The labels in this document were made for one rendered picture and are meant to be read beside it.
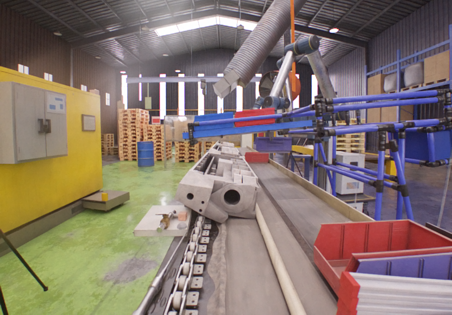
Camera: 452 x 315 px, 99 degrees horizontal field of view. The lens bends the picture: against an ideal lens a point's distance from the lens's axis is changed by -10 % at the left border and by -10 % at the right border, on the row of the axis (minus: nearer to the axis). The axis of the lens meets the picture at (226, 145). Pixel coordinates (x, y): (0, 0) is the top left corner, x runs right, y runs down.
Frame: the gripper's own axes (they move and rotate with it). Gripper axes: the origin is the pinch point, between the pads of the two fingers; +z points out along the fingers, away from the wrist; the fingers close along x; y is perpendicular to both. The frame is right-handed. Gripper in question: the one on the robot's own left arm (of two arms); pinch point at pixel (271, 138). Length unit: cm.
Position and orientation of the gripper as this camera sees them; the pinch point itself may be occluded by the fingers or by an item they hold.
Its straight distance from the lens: 203.0
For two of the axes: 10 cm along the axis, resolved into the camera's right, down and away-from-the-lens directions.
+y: -10.0, 0.0, 0.0
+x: 0.0, 0.6, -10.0
